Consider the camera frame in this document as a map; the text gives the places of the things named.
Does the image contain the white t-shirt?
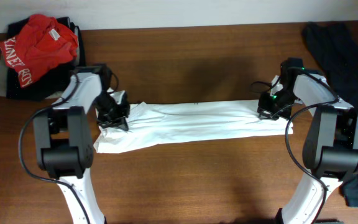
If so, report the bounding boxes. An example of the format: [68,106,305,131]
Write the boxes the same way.
[94,100,293,154]

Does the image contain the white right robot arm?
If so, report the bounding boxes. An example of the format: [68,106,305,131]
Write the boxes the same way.
[257,58,358,224]

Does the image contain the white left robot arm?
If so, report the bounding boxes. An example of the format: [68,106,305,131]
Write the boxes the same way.
[33,64,130,223]

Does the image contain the black folded garment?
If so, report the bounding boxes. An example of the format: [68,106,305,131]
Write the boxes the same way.
[6,17,86,101]

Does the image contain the dark green trousers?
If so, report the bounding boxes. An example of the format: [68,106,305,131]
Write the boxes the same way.
[301,22,358,207]

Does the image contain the red printed t-shirt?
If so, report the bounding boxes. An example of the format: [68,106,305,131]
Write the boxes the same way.
[0,14,79,88]

